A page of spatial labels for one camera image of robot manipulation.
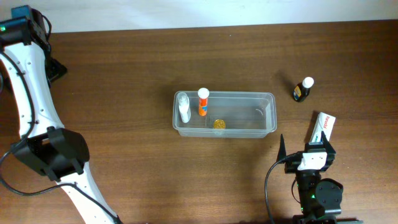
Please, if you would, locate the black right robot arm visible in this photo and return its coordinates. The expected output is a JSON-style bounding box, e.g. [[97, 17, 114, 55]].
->
[[277, 132, 363, 224]]

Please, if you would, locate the orange vitamin tube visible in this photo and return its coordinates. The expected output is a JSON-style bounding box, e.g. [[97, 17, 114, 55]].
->
[[198, 88, 210, 116]]

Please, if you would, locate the clear plastic container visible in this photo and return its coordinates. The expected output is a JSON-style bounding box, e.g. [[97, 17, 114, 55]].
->
[[172, 91, 277, 138]]

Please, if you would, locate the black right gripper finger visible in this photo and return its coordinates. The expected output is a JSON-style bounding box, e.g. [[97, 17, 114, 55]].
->
[[276, 134, 287, 162], [321, 131, 333, 151]]

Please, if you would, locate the small jar gold lid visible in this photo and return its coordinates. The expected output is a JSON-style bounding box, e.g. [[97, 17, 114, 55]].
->
[[213, 119, 226, 129]]

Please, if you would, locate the white plastic bottle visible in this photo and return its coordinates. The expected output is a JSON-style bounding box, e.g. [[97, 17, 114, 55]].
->
[[177, 92, 191, 123]]

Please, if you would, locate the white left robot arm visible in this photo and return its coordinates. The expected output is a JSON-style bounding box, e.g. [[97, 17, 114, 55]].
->
[[1, 5, 121, 223]]

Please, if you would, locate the white medicine box red text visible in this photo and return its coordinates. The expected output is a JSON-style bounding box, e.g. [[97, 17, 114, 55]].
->
[[310, 112, 336, 142]]

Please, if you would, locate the dark syrup bottle white cap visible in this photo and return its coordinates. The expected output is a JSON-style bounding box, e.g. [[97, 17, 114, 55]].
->
[[293, 77, 315, 102]]

